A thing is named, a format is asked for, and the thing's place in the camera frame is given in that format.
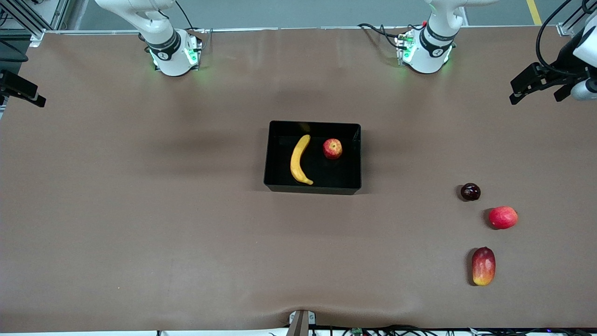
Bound red pomegranate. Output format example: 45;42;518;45
488;206;519;230

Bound black looping gripper cable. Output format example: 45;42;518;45
535;0;597;77

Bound red yellow mango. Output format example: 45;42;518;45
471;247;496;287

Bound brown table cover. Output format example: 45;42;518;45
0;27;597;333

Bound black cables at left arm base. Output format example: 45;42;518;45
358;22;424;49

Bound aluminium frame post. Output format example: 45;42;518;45
0;0;70;47
557;0;597;38

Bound small red yellow apple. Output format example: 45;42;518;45
323;138;343;161

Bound yellow banana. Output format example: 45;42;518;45
290;134;314;186

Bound front camera mount bracket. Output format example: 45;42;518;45
285;309;317;336

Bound black rectangular plastic box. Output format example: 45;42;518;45
264;120;362;195

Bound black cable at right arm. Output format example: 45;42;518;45
175;0;213;47

